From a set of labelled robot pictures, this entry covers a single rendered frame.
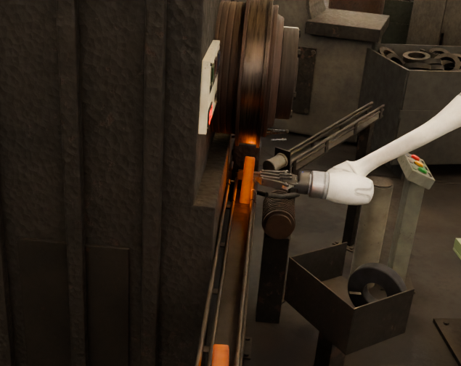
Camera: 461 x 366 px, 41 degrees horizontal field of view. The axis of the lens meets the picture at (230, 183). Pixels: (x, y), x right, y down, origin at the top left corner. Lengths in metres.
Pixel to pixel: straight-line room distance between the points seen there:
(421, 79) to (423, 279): 1.42
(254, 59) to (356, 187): 0.58
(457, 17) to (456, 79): 1.88
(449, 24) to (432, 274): 3.31
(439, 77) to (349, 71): 0.77
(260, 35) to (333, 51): 2.88
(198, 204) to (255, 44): 0.47
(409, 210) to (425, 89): 1.38
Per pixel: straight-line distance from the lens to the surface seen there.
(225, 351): 1.29
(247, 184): 1.98
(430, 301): 3.00
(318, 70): 4.64
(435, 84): 4.11
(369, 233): 2.83
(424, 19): 6.42
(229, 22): 1.79
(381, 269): 1.65
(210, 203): 1.59
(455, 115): 2.10
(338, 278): 1.84
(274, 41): 1.76
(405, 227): 2.90
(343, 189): 2.02
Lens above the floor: 1.56
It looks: 24 degrees down
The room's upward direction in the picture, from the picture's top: 4 degrees clockwise
